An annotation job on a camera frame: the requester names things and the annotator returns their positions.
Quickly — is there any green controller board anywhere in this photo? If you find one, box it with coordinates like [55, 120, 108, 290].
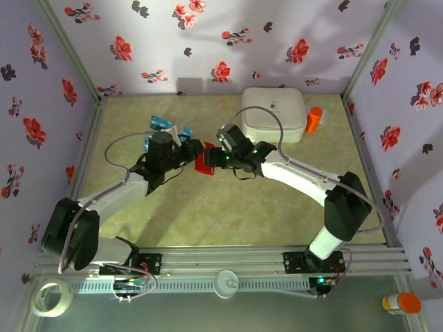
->
[113, 275, 145, 292]
[309, 275, 337, 299]

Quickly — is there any lavender right arm cable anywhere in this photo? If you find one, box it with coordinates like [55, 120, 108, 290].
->
[219, 105, 386, 234]

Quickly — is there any lavender base cable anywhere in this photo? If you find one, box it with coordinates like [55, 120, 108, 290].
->
[103, 263, 159, 302]
[309, 247, 353, 300]

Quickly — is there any orange pill bottle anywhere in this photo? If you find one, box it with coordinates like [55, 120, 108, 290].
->
[305, 107, 324, 133]

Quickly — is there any slotted grey cable duct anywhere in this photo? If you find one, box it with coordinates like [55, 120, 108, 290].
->
[74, 278, 311, 295]

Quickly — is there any clear acrylic card stand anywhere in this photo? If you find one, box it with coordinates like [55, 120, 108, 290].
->
[143, 116, 195, 150]

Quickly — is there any clear tape roll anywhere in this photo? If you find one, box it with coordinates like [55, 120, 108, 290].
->
[30, 279, 75, 318]

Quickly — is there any aluminium side rail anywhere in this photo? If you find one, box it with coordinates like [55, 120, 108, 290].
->
[341, 96, 404, 247]
[65, 97, 109, 208]

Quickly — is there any white round lid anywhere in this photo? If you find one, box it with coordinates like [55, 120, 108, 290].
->
[213, 270, 239, 299]

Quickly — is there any red card holder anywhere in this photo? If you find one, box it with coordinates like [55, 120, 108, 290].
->
[193, 140, 217, 176]

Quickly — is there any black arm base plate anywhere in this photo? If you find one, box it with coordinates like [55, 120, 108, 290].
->
[282, 251, 346, 275]
[98, 253, 163, 277]

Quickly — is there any lavender left arm cable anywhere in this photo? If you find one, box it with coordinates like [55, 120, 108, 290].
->
[57, 131, 152, 276]

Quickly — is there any aluminium frame post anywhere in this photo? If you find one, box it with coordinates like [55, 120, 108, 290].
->
[341, 0, 406, 101]
[34, 0, 109, 104]

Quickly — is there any white zip case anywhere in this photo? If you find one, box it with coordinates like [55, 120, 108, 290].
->
[241, 86, 308, 143]

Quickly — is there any bottle with orange lid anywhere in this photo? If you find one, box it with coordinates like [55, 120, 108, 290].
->
[381, 292, 422, 316]

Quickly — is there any lavender arm cable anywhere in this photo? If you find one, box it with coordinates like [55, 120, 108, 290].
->
[219, 105, 386, 234]
[57, 131, 152, 276]

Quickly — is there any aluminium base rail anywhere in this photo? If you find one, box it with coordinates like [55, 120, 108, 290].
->
[34, 243, 413, 277]

